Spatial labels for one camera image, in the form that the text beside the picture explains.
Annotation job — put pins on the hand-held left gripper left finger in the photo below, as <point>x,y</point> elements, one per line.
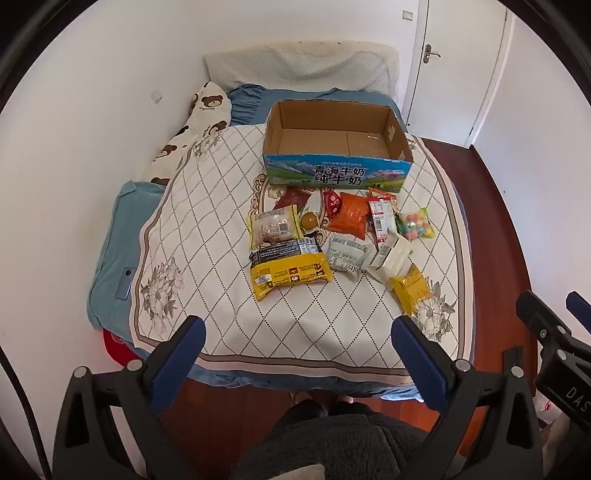
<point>178,364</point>

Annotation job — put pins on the clear yellow-edged bread packet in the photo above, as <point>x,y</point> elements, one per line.
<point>272,227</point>

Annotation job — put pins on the bear print blanket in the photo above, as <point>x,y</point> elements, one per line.
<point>205,110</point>

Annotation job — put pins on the black and yellow snack packet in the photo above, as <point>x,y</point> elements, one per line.
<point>291,272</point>

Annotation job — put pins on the cream white snack packet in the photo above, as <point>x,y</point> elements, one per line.
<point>388,258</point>

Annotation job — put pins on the small red snack packet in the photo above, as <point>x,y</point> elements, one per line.
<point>331,203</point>

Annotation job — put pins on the red white label packet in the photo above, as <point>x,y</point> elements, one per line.
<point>379,219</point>

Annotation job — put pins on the white diamond-pattern floral cloth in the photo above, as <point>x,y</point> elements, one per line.
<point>212,230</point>

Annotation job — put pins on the white wall socket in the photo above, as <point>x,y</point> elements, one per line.
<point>157,96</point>

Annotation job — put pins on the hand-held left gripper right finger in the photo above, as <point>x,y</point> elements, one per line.
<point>418,360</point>

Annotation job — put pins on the white quilted pillow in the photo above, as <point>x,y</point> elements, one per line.
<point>300,64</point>

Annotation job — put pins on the round orange snack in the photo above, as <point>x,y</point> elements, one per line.
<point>308,220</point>

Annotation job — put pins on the red plastic item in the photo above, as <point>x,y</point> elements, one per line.
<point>115,346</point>

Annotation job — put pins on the orange snack packet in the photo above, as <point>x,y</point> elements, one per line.
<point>351,217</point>

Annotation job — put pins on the colourful candy bag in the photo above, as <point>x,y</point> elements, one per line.
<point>417,225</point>

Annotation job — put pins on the blue phone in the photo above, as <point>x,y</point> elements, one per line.
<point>125,284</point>

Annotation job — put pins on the white grey snack packet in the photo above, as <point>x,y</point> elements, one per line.
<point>346,253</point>

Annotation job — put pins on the white door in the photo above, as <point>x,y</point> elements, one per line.
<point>457,69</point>

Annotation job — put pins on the blue pillow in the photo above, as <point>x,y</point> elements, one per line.
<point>113,240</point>

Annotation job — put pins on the cardboard box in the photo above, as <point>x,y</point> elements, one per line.
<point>314,138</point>

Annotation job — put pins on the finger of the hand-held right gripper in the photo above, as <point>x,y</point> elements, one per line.
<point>545,323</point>
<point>581,307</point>

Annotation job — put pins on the dark fleece clothing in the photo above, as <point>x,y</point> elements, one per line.
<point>323,443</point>

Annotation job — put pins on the brown foil snack packet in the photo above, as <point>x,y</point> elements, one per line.
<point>293,199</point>

